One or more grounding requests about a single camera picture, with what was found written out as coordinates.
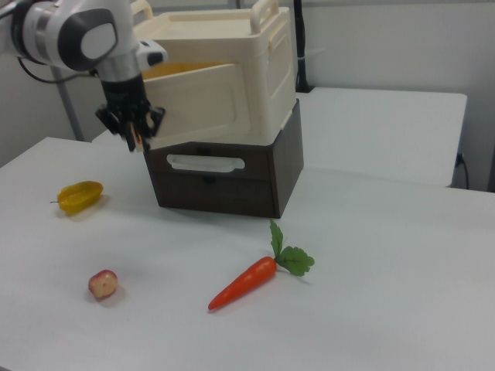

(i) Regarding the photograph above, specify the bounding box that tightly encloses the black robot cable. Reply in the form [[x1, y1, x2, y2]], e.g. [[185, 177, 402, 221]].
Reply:
[[17, 57, 101, 84]]

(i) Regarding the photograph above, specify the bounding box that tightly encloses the orange carrot with leaves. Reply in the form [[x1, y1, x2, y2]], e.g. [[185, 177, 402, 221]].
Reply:
[[207, 219, 316, 311]]

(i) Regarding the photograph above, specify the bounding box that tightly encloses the dark brown drawer box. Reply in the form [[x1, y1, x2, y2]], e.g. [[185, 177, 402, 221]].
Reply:
[[143, 98, 305, 220]]

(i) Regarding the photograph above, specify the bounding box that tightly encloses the black stand pole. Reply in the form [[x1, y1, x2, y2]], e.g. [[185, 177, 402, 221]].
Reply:
[[292, 0, 315, 94]]

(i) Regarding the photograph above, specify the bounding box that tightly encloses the cream plastic cabinet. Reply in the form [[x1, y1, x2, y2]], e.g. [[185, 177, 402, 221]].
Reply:
[[129, 0, 299, 146]]

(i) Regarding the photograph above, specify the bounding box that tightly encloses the grey metal post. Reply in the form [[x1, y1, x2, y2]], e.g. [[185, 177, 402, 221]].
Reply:
[[57, 71, 85, 142]]

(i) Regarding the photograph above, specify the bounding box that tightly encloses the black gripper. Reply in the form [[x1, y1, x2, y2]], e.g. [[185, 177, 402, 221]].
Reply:
[[95, 73, 167, 154]]

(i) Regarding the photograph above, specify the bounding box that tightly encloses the white drawer handle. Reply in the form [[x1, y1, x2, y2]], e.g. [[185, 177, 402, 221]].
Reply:
[[166, 153, 247, 172]]

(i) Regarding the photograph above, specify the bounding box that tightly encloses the black wall cable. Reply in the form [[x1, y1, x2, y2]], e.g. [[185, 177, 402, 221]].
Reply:
[[456, 152, 471, 190]]

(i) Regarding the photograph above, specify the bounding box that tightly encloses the cream cabinet door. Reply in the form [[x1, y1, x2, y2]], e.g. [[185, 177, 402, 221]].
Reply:
[[142, 63, 254, 151]]

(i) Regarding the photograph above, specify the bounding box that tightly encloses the cream cabinet carry handle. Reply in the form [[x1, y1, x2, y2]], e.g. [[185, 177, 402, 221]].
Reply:
[[129, 0, 155, 19], [250, 0, 279, 34]]

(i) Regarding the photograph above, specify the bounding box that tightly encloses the small red apple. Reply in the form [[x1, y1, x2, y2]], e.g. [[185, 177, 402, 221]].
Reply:
[[87, 269, 118, 301]]

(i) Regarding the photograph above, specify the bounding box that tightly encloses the yellow star fruit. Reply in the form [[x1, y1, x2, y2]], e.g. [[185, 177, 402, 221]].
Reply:
[[49, 180, 104, 216]]

